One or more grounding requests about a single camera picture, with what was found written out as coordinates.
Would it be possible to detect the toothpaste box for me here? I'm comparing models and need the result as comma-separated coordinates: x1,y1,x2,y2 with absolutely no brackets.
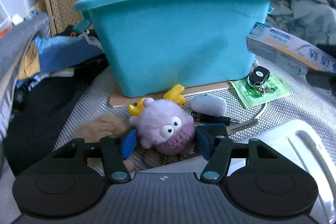
246,22,335,80

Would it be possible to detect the purple fluffy plush keychain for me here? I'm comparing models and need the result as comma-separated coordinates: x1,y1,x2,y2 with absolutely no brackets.
129,97,195,156

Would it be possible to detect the white bin lid blue handle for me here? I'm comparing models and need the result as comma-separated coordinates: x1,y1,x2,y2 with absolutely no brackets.
179,120,335,223

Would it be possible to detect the yellow rubber duck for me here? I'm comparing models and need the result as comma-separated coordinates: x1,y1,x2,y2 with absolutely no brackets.
163,84,186,106
127,98,145,117

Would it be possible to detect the green sachet packet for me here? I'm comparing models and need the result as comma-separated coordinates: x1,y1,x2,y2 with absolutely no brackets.
230,73,292,108

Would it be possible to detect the white oval plastic case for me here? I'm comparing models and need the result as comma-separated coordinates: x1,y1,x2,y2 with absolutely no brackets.
190,94,227,117

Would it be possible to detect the black car key fob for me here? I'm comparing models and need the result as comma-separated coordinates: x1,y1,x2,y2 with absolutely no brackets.
247,66,270,89

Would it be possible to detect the pile of dark clothes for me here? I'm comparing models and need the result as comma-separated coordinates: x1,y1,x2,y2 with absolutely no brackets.
2,25,110,177

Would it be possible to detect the teal plastic storage bin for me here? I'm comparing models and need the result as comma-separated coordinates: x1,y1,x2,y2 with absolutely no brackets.
74,0,272,98

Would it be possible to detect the brown fluffy plush keychain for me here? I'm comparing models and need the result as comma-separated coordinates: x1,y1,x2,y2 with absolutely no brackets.
76,113,129,143

